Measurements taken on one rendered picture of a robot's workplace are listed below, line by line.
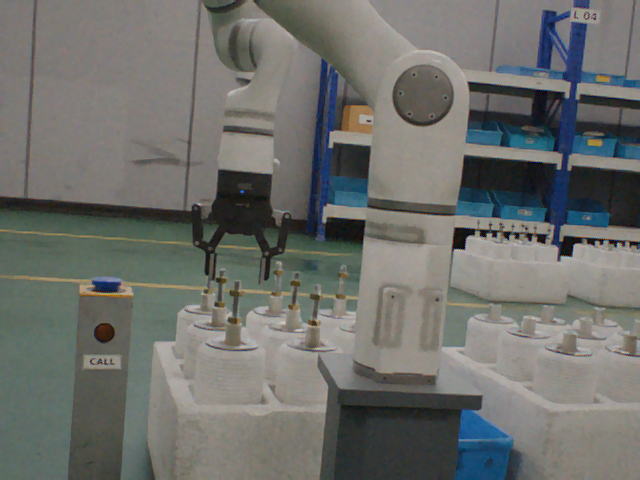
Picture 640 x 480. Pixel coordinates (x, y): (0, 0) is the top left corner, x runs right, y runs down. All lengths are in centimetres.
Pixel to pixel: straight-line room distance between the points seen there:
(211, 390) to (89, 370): 17
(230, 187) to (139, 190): 527
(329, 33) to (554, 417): 69
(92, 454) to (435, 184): 62
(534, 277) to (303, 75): 333
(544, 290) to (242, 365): 267
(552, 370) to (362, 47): 66
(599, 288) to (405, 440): 304
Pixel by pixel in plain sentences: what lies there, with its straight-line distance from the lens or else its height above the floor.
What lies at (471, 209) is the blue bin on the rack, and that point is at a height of 31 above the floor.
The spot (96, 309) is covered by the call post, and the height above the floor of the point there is 29.
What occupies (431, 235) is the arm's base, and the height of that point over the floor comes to 45.
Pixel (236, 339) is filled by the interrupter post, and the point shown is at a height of 26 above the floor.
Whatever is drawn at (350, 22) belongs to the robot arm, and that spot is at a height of 66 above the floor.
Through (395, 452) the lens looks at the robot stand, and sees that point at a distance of 80.
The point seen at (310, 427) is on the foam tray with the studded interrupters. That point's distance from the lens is 109.
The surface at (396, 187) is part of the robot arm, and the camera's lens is 77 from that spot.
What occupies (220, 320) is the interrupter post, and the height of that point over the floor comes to 26.
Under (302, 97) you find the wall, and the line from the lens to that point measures 636.
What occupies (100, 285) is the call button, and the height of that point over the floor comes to 32.
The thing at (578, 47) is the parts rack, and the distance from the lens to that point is 624.
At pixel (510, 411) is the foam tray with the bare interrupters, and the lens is 134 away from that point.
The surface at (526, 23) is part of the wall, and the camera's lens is 692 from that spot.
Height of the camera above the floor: 51
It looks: 5 degrees down
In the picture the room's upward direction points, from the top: 5 degrees clockwise
